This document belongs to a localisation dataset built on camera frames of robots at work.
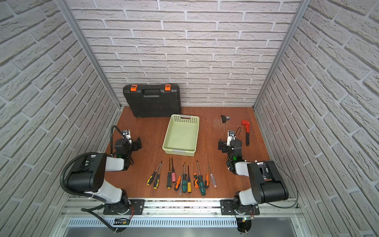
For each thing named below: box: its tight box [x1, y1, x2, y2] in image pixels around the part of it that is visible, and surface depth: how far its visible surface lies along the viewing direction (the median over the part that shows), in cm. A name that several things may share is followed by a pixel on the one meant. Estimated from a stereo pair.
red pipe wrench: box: [241, 119, 251, 147], surface depth 108 cm
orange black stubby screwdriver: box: [193, 162, 199, 189], surface depth 83 cm
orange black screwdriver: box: [174, 164, 185, 192], surface depth 81 cm
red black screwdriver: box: [204, 161, 210, 189], surface depth 83 cm
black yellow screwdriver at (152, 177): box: [146, 160, 163, 186], surface depth 83 cm
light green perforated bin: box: [162, 113, 200, 157], surface depth 105 cm
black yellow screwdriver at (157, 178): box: [153, 161, 163, 190], surface depth 83 cm
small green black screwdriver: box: [182, 162, 188, 194], surface depth 82 cm
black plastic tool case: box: [122, 83, 182, 118], surface depth 96 cm
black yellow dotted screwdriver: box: [166, 157, 173, 190], surface depth 83 cm
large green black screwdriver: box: [196, 159, 206, 197], surface depth 81 cm
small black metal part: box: [220, 115, 231, 124], surface depth 112 cm
